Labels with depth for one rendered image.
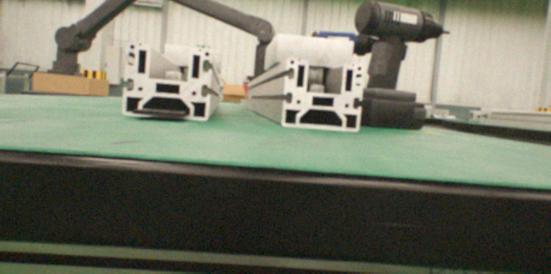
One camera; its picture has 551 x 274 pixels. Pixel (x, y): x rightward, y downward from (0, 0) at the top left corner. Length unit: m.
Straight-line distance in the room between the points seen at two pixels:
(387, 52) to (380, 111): 0.11
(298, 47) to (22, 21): 13.79
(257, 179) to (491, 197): 0.11
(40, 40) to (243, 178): 13.78
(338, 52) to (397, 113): 0.20
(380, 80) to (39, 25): 13.52
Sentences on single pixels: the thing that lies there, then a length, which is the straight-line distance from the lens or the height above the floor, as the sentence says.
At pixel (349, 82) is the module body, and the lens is 0.52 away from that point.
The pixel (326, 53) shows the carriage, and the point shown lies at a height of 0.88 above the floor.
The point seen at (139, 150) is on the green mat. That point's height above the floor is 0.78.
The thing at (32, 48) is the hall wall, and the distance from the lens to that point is 14.03.
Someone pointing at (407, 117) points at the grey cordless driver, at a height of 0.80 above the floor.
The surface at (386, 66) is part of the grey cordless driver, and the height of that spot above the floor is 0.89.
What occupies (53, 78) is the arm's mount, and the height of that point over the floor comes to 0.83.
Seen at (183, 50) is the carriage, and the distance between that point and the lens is 0.81.
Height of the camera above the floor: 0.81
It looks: 3 degrees down
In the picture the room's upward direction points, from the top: 5 degrees clockwise
